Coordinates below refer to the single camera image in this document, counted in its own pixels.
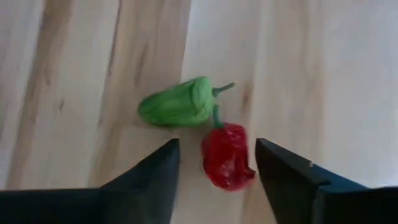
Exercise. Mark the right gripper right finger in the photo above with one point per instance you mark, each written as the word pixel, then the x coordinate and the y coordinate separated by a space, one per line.
pixel 311 199

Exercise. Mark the green toy bell pepper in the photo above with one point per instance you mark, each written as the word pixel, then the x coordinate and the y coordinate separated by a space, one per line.
pixel 180 102

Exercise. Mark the red toy bell pepper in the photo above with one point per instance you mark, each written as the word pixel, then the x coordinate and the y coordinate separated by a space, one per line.
pixel 227 158

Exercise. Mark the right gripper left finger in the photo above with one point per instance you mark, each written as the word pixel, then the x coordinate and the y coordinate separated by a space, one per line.
pixel 93 205

